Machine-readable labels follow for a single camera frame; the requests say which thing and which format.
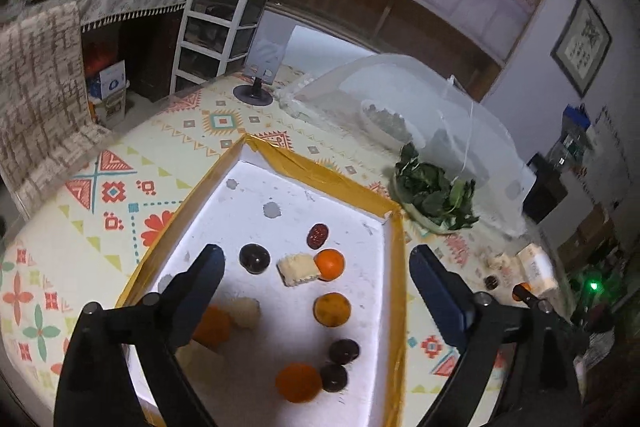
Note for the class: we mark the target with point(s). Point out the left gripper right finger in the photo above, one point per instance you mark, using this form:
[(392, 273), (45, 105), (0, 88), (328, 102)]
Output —
[(445, 295)]

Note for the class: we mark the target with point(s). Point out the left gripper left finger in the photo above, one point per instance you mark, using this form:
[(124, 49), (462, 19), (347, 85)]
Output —
[(188, 295)]

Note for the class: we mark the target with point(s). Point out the mandarin among plums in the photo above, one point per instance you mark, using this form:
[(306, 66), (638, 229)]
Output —
[(214, 328)]

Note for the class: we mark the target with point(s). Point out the orange mandarin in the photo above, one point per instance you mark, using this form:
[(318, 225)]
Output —
[(522, 292)]

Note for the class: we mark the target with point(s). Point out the small biscuit chunk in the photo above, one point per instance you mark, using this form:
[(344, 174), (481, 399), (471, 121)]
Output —
[(298, 269)]

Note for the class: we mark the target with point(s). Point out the large orange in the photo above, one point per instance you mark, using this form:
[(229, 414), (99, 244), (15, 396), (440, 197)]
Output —
[(332, 310)]

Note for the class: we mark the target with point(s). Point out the red date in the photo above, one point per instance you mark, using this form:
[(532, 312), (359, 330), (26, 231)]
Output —
[(317, 236)]

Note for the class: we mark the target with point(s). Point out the octagonal biscuit block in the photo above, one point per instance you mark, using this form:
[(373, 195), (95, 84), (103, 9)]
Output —
[(498, 264)]

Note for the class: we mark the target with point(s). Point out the Face tissue pack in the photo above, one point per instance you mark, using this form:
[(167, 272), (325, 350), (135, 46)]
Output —
[(537, 269)]

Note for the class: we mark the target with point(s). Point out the plate of spinach leaves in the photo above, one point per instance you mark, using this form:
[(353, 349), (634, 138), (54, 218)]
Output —
[(430, 196)]

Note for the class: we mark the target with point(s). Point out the yellow rimmed white tray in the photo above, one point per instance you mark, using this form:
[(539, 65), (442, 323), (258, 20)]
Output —
[(260, 194)]

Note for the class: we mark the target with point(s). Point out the white mesh food cover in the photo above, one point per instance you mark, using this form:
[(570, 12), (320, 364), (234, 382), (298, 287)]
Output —
[(461, 135)]

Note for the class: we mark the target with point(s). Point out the black box stand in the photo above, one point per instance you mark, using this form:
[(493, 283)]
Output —
[(547, 192)]

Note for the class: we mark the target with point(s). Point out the plate of greens under cover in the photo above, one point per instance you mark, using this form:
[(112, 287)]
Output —
[(388, 128)]

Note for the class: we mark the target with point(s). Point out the water bottle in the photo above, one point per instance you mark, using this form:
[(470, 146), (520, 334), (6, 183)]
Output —
[(569, 151)]

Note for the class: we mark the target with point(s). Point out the patterned chair back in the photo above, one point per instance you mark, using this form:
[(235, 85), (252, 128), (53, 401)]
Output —
[(47, 131)]

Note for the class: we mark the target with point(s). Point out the small desk fan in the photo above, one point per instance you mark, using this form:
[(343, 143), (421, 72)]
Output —
[(261, 66)]

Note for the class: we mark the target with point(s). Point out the framed calligraphy picture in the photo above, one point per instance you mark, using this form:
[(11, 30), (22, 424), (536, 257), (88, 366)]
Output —
[(582, 46)]

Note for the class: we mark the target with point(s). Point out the white drawer cabinet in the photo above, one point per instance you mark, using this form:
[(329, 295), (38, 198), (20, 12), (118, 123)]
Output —
[(214, 40)]

